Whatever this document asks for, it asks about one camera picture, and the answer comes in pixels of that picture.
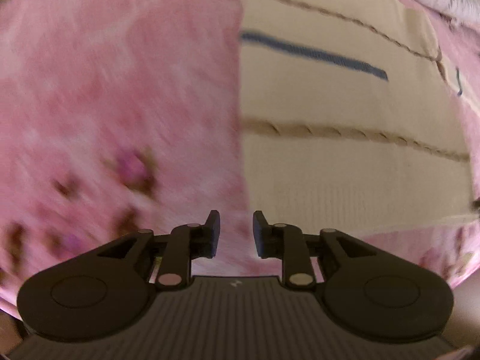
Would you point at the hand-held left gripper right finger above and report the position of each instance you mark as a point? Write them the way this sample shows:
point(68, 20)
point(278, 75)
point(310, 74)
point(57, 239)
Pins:
point(259, 232)

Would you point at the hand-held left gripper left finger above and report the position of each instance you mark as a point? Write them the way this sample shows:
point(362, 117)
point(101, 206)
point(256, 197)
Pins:
point(213, 232)

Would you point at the cream white towel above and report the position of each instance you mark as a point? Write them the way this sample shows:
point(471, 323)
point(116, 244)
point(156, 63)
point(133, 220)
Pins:
point(337, 101)

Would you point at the pink floral blanket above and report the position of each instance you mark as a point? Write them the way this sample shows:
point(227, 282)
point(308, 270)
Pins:
point(93, 82)

